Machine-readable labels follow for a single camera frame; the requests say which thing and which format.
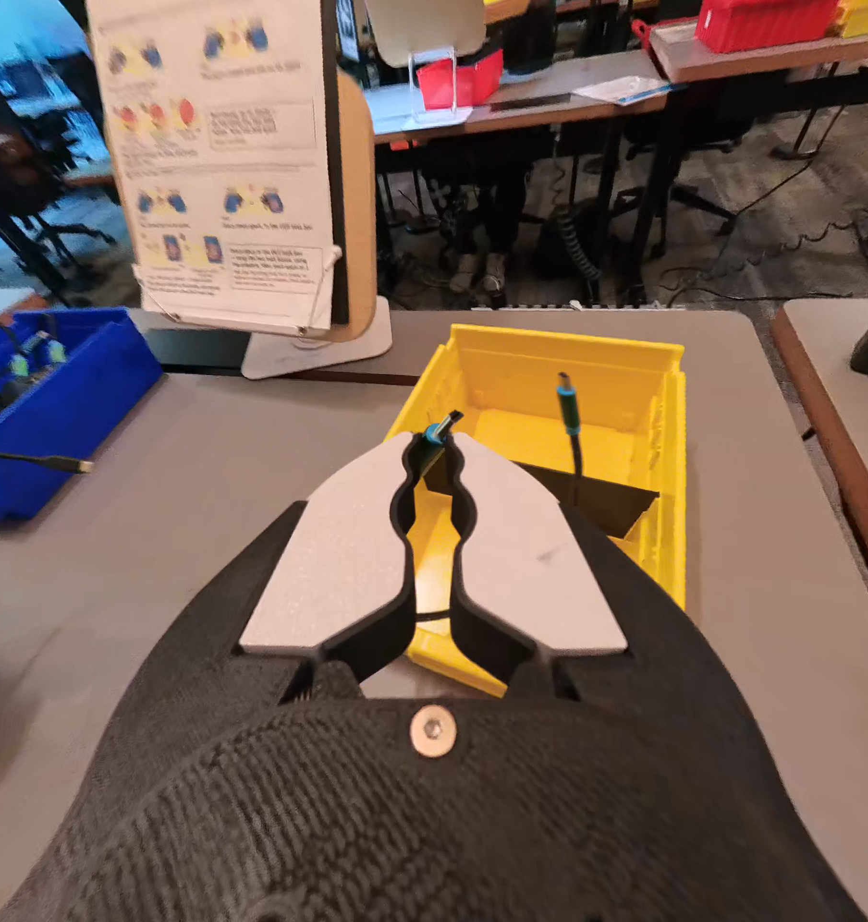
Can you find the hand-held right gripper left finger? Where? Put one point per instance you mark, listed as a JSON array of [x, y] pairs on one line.
[[333, 562]]

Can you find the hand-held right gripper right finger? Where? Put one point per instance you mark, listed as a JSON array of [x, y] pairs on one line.
[[527, 569]]

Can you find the blue plastic bin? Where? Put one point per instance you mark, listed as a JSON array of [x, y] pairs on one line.
[[81, 403]]

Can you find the white stand base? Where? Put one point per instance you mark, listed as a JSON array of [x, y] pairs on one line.
[[333, 353]]

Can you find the brown-edged grey table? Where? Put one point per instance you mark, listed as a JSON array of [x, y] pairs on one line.
[[837, 432]]

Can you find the wooden sheet holder board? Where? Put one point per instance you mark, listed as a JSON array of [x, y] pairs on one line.
[[358, 216]]

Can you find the printed instruction sheet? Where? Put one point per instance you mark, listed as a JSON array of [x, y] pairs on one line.
[[261, 144]]

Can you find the clear acrylic stand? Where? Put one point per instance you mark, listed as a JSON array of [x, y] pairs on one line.
[[434, 108]]

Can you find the black flat bar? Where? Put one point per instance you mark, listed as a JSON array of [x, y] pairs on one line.
[[527, 103]]

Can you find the black office chair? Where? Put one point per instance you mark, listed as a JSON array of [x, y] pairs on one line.
[[16, 180], [693, 122]]

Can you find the long grey work table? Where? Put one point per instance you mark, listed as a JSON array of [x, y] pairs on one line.
[[549, 83], [765, 61]]

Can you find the white plastic sleeve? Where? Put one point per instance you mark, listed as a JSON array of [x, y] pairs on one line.
[[621, 90]]

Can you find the small red plastic bin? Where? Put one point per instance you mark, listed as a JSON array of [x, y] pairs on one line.
[[477, 83]]

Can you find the beige rounded board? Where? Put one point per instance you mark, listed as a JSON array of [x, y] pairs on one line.
[[426, 29]]

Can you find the large red plastic bin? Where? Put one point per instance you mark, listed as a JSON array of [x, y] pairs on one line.
[[765, 25]]

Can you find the small yellow plastic bin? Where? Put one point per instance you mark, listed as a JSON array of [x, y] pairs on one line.
[[866, 18]]

